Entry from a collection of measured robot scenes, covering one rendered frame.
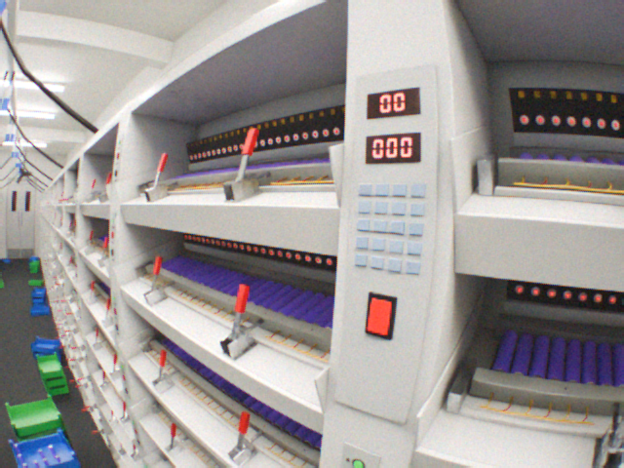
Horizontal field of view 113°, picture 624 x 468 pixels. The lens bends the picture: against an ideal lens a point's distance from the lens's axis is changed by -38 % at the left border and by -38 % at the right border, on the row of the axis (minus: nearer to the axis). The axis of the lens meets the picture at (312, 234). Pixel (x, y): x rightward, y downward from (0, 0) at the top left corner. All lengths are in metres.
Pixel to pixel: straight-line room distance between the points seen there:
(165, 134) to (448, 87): 0.71
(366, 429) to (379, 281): 0.14
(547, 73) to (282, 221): 0.38
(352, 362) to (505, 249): 0.15
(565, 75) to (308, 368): 0.48
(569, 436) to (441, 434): 0.12
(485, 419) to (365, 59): 0.33
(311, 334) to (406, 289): 0.18
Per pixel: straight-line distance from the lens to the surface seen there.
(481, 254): 0.23
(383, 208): 0.24
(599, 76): 0.48
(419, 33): 0.28
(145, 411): 0.97
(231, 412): 0.60
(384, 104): 0.26
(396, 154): 0.24
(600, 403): 0.33
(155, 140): 0.83
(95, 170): 1.50
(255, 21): 0.44
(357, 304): 0.26
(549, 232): 0.22
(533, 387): 0.32
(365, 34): 0.30
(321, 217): 0.28
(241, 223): 0.37
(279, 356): 0.40
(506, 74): 0.47
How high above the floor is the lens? 1.44
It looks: 3 degrees down
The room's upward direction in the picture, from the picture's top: 3 degrees clockwise
